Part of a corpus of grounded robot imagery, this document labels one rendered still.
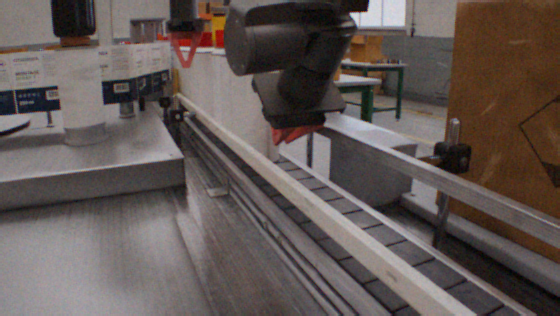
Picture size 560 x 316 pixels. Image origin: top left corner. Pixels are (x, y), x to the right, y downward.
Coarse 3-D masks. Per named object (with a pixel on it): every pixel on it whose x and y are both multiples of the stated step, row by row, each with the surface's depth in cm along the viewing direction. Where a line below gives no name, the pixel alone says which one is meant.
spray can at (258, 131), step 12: (276, 72) 53; (252, 96) 53; (252, 108) 54; (252, 120) 55; (264, 120) 54; (252, 132) 55; (264, 132) 55; (252, 144) 56; (264, 144) 55; (264, 156) 56; (276, 156) 57
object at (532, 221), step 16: (320, 128) 47; (336, 128) 44; (352, 144) 41; (368, 144) 38; (384, 160) 36; (400, 160) 34; (416, 160) 33; (416, 176) 32; (432, 176) 30; (448, 176) 29; (448, 192) 29; (464, 192) 27; (480, 192) 26; (480, 208) 26; (496, 208) 25; (512, 208) 23; (528, 208) 23; (512, 224) 23; (528, 224) 22; (544, 224) 21; (544, 240) 21
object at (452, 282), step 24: (192, 120) 88; (216, 144) 68; (240, 168) 56; (288, 168) 56; (264, 192) 48; (312, 192) 47; (336, 192) 47; (288, 216) 41; (360, 216) 40; (384, 240) 35; (360, 264) 32; (432, 264) 31; (384, 288) 28; (456, 288) 28; (480, 288) 28; (408, 312) 25; (480, 312) 25; (504, 312) 25
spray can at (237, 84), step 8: (232, 72) 60; (232, 80) 61; (240, 80) 60; (232, 88) 61; (240, 88) 60; (232, 96) 62; (240, 96) 61; (232, 104) 62; (240, 104) 61; (232, 112) 63; (240, 112) 62; (232, 120) 63; (240, 120) 62; (232, 128) 64; (240, 128) 62; (240, 136) 63
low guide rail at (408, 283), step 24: (240, 144) 55; (264, 168) 47; (288, 192) 41; (312, 216) 36; (336, 216) 33; (336, 240) 32; (360, 240) 29; (384, 264) 26; (408, 264) 25; (408, 288) 24; (432, 288) 23; (432, 312) 22; (456, 312) 20
